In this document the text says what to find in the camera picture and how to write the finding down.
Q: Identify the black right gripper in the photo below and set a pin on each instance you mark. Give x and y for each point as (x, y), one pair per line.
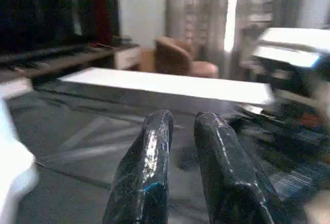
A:
(304, 121)

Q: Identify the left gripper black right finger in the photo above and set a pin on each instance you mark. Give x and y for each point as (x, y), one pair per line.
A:
(227, 177)

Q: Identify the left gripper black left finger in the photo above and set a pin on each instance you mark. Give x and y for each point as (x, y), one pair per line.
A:
(144, 172)

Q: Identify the black work mat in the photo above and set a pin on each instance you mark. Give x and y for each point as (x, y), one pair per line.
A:
(77, 136)

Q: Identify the white flat board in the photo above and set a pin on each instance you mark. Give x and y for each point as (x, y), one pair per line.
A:
(165, 87)

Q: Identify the white side cabinet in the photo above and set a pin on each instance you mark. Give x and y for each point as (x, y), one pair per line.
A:
(126, 56)

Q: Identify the brown armchair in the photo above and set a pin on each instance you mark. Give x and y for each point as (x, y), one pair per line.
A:
(175, 56)

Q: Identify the black low desk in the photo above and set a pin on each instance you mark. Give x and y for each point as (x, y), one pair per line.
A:
(51, 54)

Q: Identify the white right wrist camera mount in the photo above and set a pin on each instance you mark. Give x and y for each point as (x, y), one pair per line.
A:
(288, 46)

